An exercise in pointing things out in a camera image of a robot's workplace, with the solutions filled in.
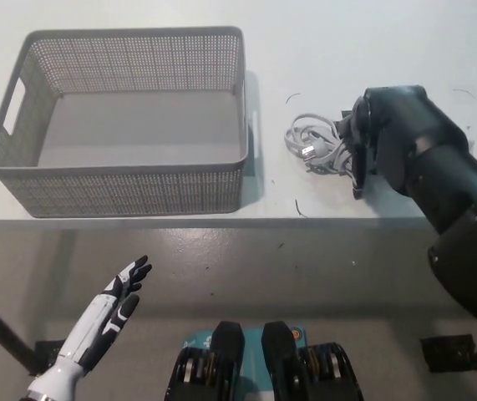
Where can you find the black foam pad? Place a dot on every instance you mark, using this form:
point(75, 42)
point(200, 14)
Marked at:
point(345, 121)

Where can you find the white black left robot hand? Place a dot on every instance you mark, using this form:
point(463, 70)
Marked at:
point(96, 317)

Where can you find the grey perforated plastic basket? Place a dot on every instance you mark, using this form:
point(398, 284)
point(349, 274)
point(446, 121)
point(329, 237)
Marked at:
point(138, 125)

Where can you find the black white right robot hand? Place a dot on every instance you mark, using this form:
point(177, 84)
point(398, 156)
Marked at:
point(397, 117)

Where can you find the black teal robot body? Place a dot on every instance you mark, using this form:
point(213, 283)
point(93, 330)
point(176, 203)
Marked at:
point(229, 346)

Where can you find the black floor pad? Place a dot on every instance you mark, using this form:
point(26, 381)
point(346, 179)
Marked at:
point(48, 355)
point(447, 351)

